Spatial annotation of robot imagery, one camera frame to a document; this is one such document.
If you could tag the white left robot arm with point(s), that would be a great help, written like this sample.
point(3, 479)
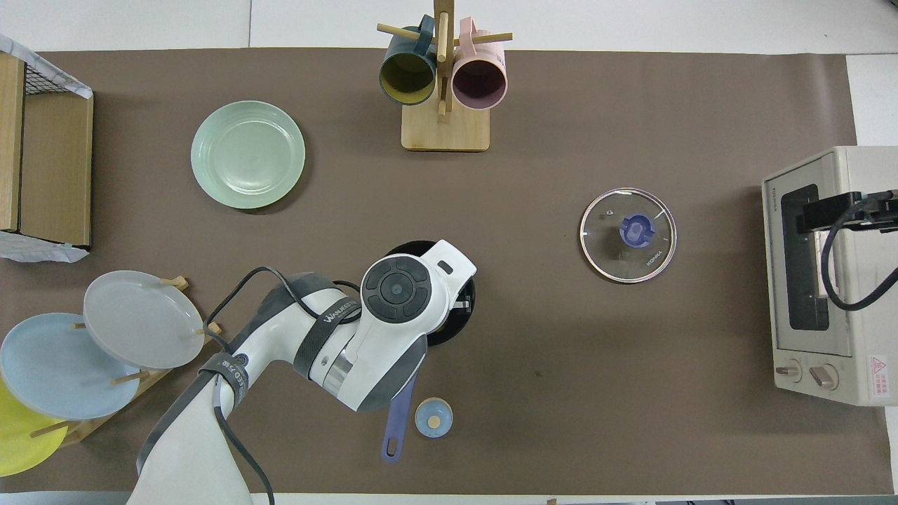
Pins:
point(393, 337)

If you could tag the light blue plate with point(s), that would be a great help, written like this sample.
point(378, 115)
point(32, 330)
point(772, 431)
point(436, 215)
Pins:
point(56, 372)

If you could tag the brown paper table mat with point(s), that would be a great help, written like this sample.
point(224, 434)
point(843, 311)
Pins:
point(631, 386)

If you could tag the dark teal mug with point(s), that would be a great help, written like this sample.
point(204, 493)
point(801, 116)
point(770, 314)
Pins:
point(407, 73)

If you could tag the grey plate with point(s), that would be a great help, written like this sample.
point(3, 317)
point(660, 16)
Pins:
point(140, 319)

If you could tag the wooden mug tree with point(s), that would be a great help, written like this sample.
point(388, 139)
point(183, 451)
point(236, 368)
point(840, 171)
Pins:
point(445, 130)

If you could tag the red warning sticker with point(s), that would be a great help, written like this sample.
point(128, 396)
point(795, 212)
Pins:
point(879, 376)

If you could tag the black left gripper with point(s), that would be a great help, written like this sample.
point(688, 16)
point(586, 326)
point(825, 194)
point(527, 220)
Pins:
point(461, 304)

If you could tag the pink mug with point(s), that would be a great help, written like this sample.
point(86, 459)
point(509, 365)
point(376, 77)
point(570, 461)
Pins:
point(479, 81)

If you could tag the wooden box with mesh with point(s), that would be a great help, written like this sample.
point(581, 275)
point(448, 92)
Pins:
point(35, 247)
point(56, 154)

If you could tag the small blue round cap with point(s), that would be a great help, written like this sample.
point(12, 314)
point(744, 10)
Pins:
point(424, 414)

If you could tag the wooden plate rack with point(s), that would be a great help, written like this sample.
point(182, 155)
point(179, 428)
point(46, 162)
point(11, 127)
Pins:
point(83, 429)

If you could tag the glass lid purple knob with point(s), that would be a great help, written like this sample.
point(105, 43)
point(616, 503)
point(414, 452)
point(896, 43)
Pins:
point(635, 231)

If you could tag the pale green plate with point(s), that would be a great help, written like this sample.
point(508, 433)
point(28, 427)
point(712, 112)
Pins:
point(248, 154)

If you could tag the small beige toaster knob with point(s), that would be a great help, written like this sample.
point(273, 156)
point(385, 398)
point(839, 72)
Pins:
point(789, 370)

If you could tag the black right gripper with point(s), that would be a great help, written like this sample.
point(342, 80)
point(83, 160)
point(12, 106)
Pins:
point(817, 214)

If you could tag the beige toaster oven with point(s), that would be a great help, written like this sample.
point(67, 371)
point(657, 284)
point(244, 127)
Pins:
point(863, 315)

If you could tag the yellow plate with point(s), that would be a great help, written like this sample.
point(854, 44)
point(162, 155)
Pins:
point(21, 442)

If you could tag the large beige toaster knob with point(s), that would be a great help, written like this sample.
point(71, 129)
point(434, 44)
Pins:
point(822, 376)

